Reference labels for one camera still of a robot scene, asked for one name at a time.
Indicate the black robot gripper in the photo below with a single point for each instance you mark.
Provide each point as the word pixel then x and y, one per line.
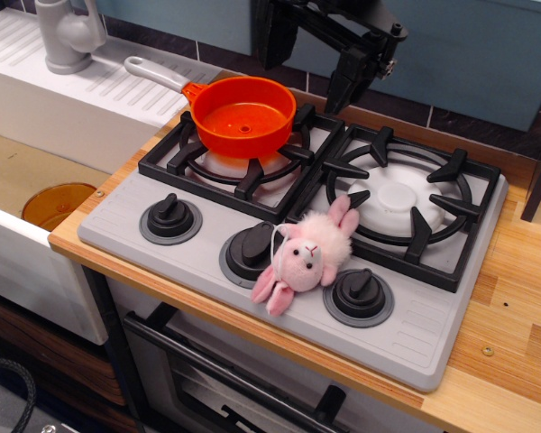
pixel 364 33

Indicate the black left burner grate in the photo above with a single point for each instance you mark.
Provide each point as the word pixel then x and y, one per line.
pixel 264 187

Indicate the black burner grate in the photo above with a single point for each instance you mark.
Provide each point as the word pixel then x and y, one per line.
pixel 468 191
pixel 264 187

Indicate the white right burner disc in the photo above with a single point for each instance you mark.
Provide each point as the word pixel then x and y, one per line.
pixel 394 191

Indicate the black right burner grate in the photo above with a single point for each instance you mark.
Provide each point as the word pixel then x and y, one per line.
pixel 468 191

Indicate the grey toy stove top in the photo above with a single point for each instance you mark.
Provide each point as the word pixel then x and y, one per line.
pixel 411 346

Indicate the pink plush bunny toy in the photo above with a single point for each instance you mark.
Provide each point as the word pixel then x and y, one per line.
pixel 310 255

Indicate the black middle stove knob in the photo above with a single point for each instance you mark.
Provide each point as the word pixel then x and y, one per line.
pixel 246 254

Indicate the black stove knob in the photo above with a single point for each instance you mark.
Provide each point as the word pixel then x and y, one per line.
pixel 246 254
pixel 359 298
pixel 170 221

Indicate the black left stove knob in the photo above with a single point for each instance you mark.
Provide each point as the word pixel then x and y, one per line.
pixel 170 221

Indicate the grey toy faucet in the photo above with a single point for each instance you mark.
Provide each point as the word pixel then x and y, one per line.
pixel 68 38

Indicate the black right stove knob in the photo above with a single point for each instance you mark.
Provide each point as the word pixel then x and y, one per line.
pixel 359 298

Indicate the white toy sink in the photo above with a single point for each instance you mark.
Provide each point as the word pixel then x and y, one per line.
pixel 56 129

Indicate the orange translucent lid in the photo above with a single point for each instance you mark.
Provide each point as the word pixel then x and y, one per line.
pixel 50 206

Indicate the toy oven door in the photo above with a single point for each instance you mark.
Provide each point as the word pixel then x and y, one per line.
pixel 219 382

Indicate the orange pot with grey handle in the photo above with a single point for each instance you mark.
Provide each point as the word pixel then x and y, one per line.
pixel 239 117

